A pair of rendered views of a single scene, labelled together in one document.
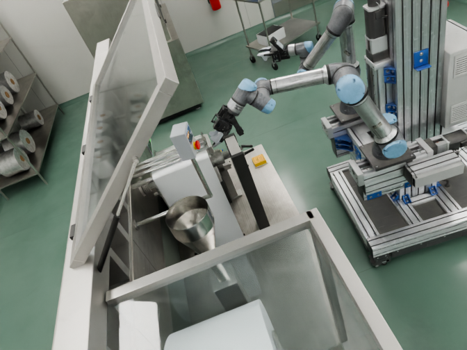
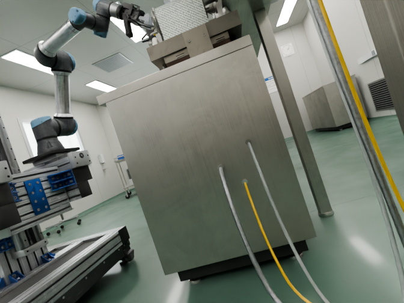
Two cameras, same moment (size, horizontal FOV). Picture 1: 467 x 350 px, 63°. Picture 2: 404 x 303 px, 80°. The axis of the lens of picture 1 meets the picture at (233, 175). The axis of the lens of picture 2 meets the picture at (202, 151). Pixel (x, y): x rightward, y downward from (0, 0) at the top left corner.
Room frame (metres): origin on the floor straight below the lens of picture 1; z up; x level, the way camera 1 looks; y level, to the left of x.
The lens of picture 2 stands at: (2.85, 0.27, 0.56)
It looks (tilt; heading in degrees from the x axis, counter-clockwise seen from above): 1 degrees down; 189
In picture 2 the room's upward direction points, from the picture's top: 19 degrees counter-clockwise
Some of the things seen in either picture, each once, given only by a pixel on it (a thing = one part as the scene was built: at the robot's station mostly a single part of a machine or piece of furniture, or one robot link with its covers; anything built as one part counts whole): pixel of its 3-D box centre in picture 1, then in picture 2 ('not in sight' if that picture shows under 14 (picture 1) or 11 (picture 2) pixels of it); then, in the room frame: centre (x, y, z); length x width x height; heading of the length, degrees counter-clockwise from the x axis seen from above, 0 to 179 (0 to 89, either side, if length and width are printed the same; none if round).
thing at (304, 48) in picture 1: (304, 48); not in sight; (2.26, -0.72, 1.21); 0.11 x 0.08 x 0.09; 59
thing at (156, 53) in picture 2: not in sight; (195, 43); (1.77, 0.22, 1.00); 0.40 x 0.16 x 0.06; 90
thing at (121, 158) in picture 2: not in sight; (131, 173); (-2.60, -2.39, 0.51); 0.91 x 0.58 x 1.02; 24
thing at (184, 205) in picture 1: (190, 218); not in sight; (0.87, 0.18, 1.50); 0.14 x 0.14 x 0.06
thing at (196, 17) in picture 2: not in sight; (186, 32); (1.65, 0.19, 1.12); 0.23 x 0.01 x 0.18; 90
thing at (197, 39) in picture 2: not in sight; (198, 41); (1.87, 0.24, 0.96); 0.10 x 0.03 x 0.11; 90
